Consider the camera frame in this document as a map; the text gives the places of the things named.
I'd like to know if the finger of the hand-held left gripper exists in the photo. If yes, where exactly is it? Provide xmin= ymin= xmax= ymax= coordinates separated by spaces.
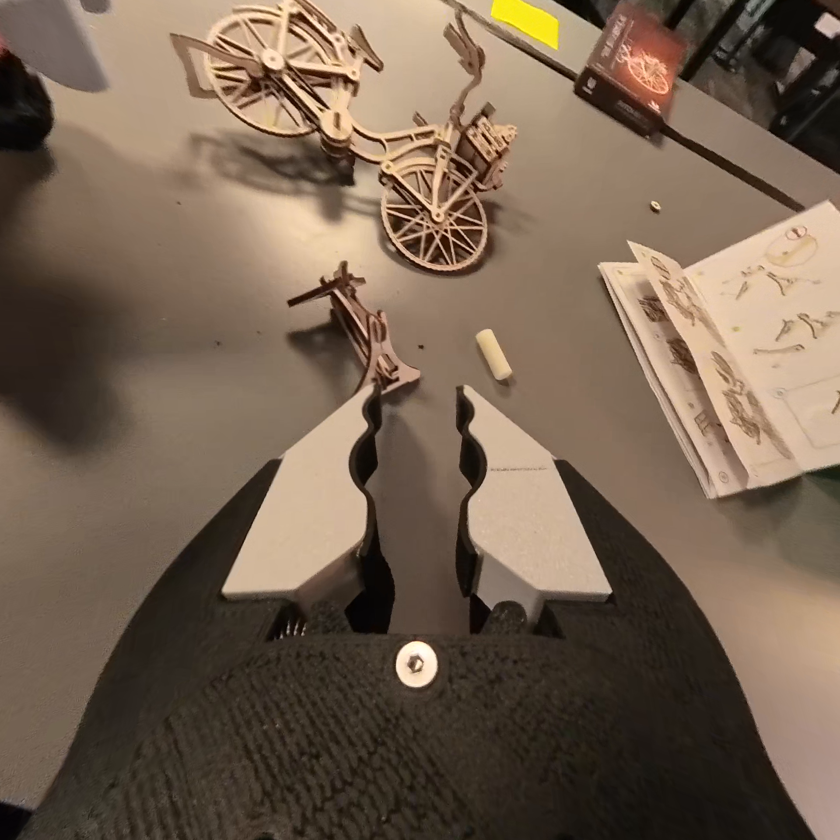
xmin=0 ymin=0 xmax=110 ymax=93

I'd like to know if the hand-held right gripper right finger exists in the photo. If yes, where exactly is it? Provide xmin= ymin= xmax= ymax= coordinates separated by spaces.
xmin=455 ymin=384 xmax=616 ymax=633

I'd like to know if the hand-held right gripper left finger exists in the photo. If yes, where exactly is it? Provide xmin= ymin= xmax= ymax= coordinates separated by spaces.
xmin=220 ymin=384 xmax=395 ymax=621

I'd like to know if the small wooden model assembly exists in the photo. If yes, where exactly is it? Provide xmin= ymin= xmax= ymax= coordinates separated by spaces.
xmin=287 ymin=260 xmax=422 ymax=399

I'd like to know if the wooden bicycle model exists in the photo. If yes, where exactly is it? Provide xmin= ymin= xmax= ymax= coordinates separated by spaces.
xmin=169 ymin=0 xmax=519 ymax=274

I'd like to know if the dark model kit box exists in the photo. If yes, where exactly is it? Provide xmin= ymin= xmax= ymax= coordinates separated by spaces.
xmin=574 ymin=0 xmax=691 ymax=138

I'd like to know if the pale wax stick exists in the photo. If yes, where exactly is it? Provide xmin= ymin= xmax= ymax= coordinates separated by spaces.
xmin=474 ymin=327 xmax=513 ymax=381

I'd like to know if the white instruction booklet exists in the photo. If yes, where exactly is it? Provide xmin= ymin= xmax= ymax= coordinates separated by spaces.
xmin=598 ymin=200 xmax=840 ymax=501

